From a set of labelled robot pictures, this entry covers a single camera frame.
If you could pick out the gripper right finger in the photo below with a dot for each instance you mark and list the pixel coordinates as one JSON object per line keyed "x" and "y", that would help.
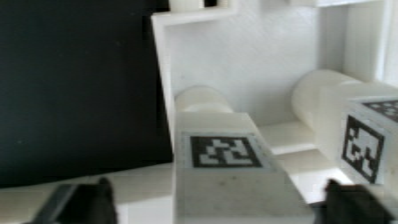
{"x": 358, "y": 204}

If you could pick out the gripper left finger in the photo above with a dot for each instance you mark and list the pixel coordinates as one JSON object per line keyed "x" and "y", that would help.
{"x": 79, "y": 205}

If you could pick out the white chair leg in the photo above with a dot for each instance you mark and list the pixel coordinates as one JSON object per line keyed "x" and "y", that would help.
{"x": 219, "y": 144}
{"x": 349, "y": 111}

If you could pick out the white chair seat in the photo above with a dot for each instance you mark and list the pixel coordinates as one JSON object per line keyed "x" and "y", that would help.
{"x": 246, "y": 46}

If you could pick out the white L-shaped wall fence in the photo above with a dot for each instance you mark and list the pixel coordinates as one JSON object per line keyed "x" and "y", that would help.
{"x": 145, "y": 191}

